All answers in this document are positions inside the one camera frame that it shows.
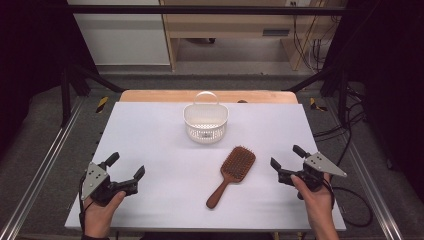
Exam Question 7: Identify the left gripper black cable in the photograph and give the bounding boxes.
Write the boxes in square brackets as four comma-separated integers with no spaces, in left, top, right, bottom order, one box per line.
[77,175,88,236]

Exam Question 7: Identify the wooden table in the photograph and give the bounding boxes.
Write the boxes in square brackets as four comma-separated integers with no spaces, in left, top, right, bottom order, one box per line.
[118,89,299,104]

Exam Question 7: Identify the black curtain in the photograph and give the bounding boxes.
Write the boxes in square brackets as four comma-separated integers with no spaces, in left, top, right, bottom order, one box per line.
[0,0,101,158]
[324,0,424,194]

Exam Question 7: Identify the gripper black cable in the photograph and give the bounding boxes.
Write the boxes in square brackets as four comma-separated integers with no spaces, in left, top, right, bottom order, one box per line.
[77,175,88,236]
[322,179,336,210]

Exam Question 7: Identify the white cabinet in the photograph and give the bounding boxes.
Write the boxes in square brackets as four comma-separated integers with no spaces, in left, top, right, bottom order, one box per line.
[66,0,171,67]

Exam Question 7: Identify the white table board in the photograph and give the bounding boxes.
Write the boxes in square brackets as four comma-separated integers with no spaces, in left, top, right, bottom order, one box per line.
[64,101,347,233]

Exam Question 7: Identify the black metal stand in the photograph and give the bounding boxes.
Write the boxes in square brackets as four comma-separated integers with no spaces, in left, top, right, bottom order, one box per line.
[282,64,350,127]
[60,63,125,128]

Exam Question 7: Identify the black looped floor cable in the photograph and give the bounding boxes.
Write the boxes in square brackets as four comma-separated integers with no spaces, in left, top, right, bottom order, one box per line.
[332,186,374,229]

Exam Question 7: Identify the bundle of floor cables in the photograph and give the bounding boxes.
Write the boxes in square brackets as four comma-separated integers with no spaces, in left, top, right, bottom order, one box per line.
[312,84,368,168]

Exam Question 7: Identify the brown wooden hairbrush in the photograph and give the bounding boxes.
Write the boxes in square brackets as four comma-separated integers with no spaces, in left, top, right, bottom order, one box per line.
[205,145,257,210]

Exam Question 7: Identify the person's left hand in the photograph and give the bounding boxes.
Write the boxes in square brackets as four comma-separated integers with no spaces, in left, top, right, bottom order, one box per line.
[82,190,127,239]

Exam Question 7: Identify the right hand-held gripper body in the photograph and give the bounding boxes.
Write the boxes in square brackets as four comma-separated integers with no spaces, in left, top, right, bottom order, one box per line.
[277,151,348,193]

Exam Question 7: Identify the hanging cables under desk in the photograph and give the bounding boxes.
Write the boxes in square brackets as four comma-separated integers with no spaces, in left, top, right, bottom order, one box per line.
[291,14,336,73]

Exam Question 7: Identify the aluminium floor rail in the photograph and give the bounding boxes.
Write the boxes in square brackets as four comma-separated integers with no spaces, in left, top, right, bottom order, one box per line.
[344,141,405,240]
[0,96,86,240]

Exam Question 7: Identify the white plastic basket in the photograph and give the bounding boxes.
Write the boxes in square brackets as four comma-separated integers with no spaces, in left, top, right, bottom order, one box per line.
[182,90,230,145]

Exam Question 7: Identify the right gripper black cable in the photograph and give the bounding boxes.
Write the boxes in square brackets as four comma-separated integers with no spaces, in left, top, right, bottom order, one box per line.
[322,179,336,210]

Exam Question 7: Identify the person's right hand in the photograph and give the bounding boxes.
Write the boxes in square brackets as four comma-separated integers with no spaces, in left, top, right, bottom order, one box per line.
[290,173,336,233]

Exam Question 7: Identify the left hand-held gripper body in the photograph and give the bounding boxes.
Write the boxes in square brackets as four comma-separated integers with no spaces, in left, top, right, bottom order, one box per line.
[80,161,140,207]

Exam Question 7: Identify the black horizontal bar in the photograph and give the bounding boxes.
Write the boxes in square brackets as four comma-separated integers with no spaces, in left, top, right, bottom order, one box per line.
[64,4,349,16]

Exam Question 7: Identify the wooden desk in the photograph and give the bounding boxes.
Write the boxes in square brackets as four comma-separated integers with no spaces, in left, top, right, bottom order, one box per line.
[158,0,348,72]

